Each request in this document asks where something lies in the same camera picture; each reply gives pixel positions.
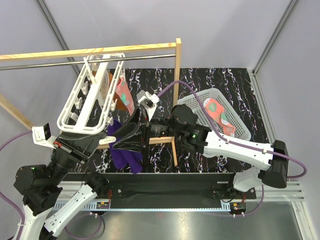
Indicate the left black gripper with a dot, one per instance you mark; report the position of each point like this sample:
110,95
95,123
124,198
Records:
79,145

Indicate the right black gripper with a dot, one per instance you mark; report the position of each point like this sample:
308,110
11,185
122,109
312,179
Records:
135,133

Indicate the purple sock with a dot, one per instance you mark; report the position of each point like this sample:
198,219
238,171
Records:
121,158

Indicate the orange sock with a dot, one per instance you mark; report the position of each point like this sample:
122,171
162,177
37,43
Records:
119,105

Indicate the white plastic clip hanger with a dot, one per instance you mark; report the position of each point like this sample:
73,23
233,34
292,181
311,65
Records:
97,82

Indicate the pink patterned sock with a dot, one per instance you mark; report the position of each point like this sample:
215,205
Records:
122,90
217,113

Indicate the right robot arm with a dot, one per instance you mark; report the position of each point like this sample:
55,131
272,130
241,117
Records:
269,166

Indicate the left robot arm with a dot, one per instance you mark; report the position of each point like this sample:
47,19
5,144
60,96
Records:
39,184

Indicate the black marbled mat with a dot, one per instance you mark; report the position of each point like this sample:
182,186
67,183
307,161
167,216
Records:
234,83

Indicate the white plastic basket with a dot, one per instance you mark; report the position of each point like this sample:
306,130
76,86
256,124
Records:
241,131

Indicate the metal rack rod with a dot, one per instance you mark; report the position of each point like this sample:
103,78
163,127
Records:
71,63

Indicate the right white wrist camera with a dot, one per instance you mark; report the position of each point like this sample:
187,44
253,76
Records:
148,101

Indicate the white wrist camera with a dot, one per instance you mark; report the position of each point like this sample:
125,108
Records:
148,101
42,136

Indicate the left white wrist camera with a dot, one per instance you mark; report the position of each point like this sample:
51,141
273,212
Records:
42,136

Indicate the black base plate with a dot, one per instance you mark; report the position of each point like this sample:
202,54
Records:
168,192

